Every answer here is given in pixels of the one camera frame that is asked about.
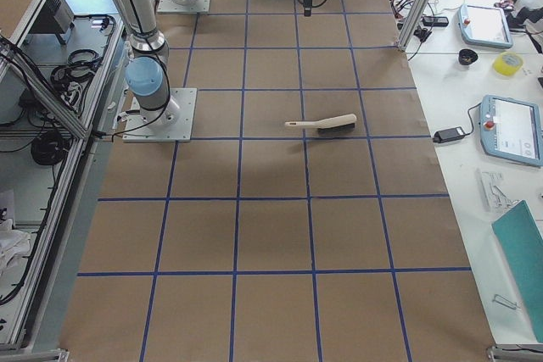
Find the beige hand brush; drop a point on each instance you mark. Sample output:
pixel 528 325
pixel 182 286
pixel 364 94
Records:
pixel 345 122

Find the upper teach pendant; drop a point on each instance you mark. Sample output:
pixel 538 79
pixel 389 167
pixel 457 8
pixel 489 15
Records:
pixel 484 26

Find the teach pendant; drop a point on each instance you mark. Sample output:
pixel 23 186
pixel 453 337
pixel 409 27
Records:
pixel 511 129
pixel 484 26

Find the black power adapter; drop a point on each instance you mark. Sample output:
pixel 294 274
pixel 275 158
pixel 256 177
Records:
pixel 449 135

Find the yellow tape roll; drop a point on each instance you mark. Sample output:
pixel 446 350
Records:
pixel 507 63

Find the grey control box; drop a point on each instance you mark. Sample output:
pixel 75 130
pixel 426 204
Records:
pixel 56 18

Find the lower teach pendant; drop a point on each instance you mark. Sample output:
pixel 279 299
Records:
pixel 511 129

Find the clear plastic bag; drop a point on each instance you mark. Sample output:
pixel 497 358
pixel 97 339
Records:
pixel 494 198

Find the teal folder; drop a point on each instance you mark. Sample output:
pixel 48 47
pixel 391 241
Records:
pixel 521 243

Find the metal hex key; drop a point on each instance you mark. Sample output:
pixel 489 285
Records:
pixel 501 300

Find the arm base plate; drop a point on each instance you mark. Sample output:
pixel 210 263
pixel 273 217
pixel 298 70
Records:
pixel 175 124
pixel 183 6

